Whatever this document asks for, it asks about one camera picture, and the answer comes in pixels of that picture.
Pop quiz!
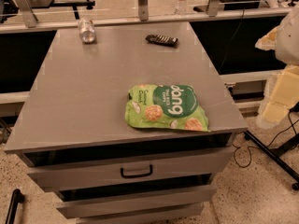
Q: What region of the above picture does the grey drawer cabinet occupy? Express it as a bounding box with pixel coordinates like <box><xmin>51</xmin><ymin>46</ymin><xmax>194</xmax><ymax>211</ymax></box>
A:
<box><xmin>6</xmin><ymin>22</ymin><xmax>247</xmax><ymax>224</ymax></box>

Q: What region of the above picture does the black drawer handle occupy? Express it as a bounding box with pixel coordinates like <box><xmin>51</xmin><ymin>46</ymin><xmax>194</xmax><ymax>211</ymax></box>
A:
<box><xmin>120</xmin><ymin>164</ymin><xmax>153</xmax><ymax>179</ymax></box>

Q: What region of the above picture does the black stand leg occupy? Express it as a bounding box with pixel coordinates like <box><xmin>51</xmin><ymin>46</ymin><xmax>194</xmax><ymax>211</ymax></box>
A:
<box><xmin>244</xmin><ymin>131</ymin><xmax>299</xmax><ymax>190</ymax></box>

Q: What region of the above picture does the metal rail frame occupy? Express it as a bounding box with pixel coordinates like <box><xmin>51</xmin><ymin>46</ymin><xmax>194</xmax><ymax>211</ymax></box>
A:
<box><xmin>0</xmin><ymin>0</ymin><xmax>292</xmax><ymax>34</ymax></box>

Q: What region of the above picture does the silver soda can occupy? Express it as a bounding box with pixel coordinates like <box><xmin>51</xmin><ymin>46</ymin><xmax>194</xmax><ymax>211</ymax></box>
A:
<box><xmin>78</xmin><ymin>19</ymin><xmax>96</xmax><ymax>44</ymax></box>

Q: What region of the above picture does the black bar lower left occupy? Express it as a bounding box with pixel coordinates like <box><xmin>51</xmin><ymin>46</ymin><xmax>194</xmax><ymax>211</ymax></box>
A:
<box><xmin>5</xmin><ymin>189</ymin><xmax>25</xmax><ymax>224</ymax></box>

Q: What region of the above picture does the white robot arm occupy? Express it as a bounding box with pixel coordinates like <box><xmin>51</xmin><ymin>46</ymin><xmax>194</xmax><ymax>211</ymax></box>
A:
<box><xmin>255</xmin><ymin>7</ymin><xmax>299</xmax><ymax>129</ymax></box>

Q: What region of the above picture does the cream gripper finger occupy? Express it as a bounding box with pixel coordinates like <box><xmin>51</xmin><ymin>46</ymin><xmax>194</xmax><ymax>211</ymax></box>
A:
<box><xmin>256</xmin><ymin>64</ymin><xmax>299</xmax><ymax>129</ymax></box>
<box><xmin>255</xmin><ymin>27</ymin><xmax>278</xmax><ymax>50</ymax></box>

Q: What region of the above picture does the black floor cable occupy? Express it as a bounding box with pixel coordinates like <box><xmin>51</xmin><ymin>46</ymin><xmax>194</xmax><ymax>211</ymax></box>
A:
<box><xmin>232</xmin><ymin>105</ymin><xmax>299</xmax><ymax>169</ymax></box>

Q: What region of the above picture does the dark rxbar chocolate bar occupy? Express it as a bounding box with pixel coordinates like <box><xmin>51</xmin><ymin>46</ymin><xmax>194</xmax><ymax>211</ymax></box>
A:
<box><xmin>146</xmin><ymin>35</ymin><xmax>178</xmax><ymax>48</ymax></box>

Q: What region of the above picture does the green rice chip bag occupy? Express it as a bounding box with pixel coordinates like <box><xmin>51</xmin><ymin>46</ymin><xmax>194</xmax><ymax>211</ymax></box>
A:
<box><xmin>125</xmin><ymin>84</ymin><xmax>208</xmax><ymax>132</ymax></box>

